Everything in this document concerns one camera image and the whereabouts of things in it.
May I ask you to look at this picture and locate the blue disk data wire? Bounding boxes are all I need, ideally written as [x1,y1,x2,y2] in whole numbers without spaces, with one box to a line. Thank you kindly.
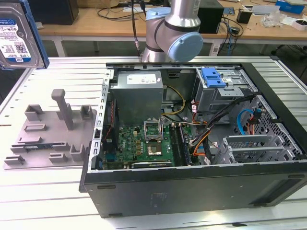
[236,107,262,138]

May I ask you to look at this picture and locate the orange black disk power wire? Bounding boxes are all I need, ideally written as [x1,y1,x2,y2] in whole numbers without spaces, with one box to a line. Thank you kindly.
[248,112,262,137]

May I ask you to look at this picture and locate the hard disk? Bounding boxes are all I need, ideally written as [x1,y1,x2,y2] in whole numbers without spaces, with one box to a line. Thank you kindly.
[0,0,50,70]

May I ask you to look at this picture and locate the metal disk bay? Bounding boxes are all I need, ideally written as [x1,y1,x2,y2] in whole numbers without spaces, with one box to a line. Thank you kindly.
[214,134,292,165]

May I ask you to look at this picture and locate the metal socket cover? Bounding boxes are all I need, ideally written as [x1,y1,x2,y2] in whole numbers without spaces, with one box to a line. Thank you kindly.
[143,118,163,142]

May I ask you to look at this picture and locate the grey power supply unit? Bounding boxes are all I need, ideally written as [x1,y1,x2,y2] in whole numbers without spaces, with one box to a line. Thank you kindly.
[109,70,165,125]

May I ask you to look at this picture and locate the CPU socket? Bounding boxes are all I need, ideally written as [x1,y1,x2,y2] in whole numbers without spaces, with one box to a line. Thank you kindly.
[146,143,164,157]

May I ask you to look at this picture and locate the black RAM slot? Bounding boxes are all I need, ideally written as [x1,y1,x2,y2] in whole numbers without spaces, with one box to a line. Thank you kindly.
[177,124,189,166]
[180,124,192,165]
[173,124,184,166]
[169,124,180,166]

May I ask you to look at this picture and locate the green motherboard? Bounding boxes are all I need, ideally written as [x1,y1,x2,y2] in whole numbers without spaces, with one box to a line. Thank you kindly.
[103,123,200,170]

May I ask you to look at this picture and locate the black case fan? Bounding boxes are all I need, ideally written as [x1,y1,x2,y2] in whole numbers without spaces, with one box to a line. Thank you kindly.
[105,99,120,154]

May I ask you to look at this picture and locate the black graphics card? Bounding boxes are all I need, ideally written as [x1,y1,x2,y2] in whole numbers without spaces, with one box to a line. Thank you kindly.
[131,161,174,169]

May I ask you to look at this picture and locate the metal drive cage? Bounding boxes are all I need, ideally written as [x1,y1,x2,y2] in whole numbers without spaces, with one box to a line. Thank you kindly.
[193,67,259,115]

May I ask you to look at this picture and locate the blue plastic drive carrier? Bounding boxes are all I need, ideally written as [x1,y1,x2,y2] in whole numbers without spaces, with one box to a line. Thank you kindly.
[201,68,227,88]

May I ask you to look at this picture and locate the black open PC case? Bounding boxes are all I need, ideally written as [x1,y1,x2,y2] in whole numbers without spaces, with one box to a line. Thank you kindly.
[79,61,307,219]

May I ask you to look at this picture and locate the grey parts rack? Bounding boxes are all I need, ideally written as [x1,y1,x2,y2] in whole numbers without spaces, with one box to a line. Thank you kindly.
[3,89,98,170]

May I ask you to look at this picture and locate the wooden workbench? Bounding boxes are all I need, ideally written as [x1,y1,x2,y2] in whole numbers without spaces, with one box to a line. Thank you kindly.
[0,0,307,58]

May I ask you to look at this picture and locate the black computer tower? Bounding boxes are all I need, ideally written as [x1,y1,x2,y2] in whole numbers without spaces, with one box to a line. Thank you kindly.
[198,6,225,34]

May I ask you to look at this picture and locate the RAM stick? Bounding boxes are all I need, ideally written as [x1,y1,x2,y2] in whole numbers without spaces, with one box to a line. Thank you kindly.
[24,143,52,150]

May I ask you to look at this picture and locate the small black box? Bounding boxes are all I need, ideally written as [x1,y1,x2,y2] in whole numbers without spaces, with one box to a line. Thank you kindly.
[236,8,254,24]

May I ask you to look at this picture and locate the large black box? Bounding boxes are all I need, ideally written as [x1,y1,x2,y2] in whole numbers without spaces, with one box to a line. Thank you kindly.
[27,0,80,26]

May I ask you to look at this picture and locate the white card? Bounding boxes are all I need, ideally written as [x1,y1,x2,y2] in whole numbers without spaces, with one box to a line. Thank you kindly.
[251,4,280,16]

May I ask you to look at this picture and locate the clear plastic bag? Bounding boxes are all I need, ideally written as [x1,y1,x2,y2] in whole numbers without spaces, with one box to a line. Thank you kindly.
[261,11,288,27]

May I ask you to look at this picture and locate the white box with black inset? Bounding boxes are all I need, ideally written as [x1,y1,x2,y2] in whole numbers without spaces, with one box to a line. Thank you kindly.
[291,19,307,31]

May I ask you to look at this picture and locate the blue cardboard box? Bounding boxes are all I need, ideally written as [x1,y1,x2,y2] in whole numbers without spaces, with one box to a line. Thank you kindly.
[275,0,307,15]

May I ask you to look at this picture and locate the yellow black power wires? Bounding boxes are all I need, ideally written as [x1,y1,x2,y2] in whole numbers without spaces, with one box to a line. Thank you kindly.
[163,85,187,117]

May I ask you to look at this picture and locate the orange striped wire bundle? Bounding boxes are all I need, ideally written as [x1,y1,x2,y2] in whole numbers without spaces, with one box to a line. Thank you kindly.
[190,136,211,160]

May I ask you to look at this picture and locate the black sleeved wire bundle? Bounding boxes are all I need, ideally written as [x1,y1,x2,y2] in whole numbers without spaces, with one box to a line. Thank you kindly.
[190,94,256,154]

